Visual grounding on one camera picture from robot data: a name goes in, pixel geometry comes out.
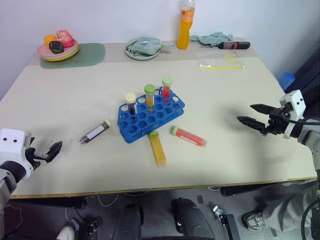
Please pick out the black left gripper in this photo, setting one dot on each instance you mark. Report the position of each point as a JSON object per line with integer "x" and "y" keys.
{"x": 32, "y": 156}

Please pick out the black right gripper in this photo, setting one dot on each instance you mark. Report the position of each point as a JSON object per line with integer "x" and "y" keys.
{"x": 277, "y": 123}

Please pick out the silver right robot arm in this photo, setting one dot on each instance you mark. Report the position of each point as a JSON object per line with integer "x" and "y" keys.
{"x": 308, "y": 135}

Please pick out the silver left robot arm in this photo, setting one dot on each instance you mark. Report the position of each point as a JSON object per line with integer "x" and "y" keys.
{"x": 7, "y": 180}

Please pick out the dark tube with cream cap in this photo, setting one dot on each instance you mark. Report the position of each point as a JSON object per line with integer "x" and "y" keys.
{"x": 96, "y": 131}
{"x": 131, "y": 103}

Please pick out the red tube with green cap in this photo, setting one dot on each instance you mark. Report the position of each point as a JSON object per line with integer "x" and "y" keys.
{"x": 190, "y": 137}
{"x": 166, "y": 91}

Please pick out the blue test tube rack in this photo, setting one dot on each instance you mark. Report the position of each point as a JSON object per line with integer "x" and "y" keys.
{"x": 150, "y": 121}

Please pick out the yellow tube with green cap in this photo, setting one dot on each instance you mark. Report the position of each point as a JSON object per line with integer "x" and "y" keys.
{"x": 157, "y": 148}
{"x": 150, "y": 96}

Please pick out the blue ribbed water jug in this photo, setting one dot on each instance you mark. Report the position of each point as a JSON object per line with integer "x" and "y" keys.
{"x": 286, "y": 80}

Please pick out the dark blue fabric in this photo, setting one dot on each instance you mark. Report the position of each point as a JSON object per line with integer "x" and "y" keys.
{"x": 310, "y": 80}

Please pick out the clear plastic zip bag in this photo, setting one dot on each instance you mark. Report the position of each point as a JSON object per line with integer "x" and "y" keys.
{"x": 217, "y": 61}

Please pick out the red and black screwdriver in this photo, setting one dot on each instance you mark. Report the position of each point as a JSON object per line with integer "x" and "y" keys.
{"x": 232, "y": 45}

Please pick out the white shoe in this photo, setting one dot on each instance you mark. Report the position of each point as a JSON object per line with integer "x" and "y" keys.
{"x": 65, "y": 232}

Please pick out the green cloth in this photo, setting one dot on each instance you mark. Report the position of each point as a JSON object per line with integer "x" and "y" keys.
{"x": 212, "y": 38}

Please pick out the grey trouser leg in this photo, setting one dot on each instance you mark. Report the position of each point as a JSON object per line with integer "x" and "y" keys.
{"x": 290, "y": 202}

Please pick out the stack of coloured plates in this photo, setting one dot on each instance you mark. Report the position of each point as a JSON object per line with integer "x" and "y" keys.
{"x": 67, "y": 56}

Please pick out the pink plate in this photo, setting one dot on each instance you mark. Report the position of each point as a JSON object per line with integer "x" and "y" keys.
{"x": 45, "y": 51}

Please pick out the green placemat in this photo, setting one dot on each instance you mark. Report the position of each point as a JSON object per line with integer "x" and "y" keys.
{"x": 92, "y": 56}

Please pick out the dark rounded shape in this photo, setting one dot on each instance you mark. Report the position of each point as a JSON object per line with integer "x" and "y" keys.
{"x": 128, "y": 222}
{"x": 191, "y": 220}

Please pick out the dark green toy food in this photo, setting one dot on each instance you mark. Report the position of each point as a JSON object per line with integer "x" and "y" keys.
{"x": 56, "y": 47}

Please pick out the grey sneaker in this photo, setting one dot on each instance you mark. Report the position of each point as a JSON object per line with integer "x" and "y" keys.
{"x": 255, "y": 221}

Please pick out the orange toy food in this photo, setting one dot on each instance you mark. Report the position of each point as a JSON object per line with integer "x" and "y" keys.
{"x": 50, "y": 39}

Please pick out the orange soda bottle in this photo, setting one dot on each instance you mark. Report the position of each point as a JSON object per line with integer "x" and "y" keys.
{"x": 185, "y": 30}

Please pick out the pink toy food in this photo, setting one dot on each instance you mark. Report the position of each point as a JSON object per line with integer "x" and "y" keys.
{"x": 65, "y": 38}

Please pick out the pale green plate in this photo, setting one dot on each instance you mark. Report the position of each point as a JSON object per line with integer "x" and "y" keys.
{"x": 132, "y": 56}

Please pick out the pale green cloth pouch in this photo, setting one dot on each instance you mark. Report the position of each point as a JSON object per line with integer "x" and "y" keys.
{"x": 146, "y": 46}

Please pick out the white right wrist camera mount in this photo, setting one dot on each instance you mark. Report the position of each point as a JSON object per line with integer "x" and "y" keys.
{"x": 296, "y": 102}

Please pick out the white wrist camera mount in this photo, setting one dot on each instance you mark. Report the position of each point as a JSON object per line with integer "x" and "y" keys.
{"x": 11, "y": 143}
{"x": 296, "y": 102}

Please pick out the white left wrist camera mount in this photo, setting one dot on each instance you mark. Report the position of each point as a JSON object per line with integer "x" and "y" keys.
{"x": 11, "y": 143}

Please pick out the black table frame bar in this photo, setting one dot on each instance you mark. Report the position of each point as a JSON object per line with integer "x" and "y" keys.
{"x": 50, "y": 202}
{"x": 250, "y": 190}

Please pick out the metal clamp bracket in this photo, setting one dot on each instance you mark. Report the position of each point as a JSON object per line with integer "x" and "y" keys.
{"x": 226, "y": 221}

